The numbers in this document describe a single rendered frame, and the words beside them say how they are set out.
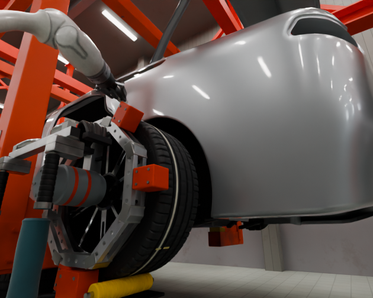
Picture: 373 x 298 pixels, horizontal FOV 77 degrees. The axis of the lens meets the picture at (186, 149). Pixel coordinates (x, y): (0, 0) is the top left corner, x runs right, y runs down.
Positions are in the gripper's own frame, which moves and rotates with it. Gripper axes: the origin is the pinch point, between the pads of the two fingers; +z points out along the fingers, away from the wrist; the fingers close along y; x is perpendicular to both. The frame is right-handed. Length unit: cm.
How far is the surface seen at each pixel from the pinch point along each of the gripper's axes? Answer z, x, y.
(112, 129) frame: -15.7, -20.6, 6.0
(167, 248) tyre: -3, -61, 27
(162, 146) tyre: -12.9, -26.3, 25.0
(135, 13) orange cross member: 74, 134, -40
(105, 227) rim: -2, -56, 2
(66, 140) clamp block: -35.3, -31.7, 3.3
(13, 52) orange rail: 160, 177, -277
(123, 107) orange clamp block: -17.6, -12.6, 10.0
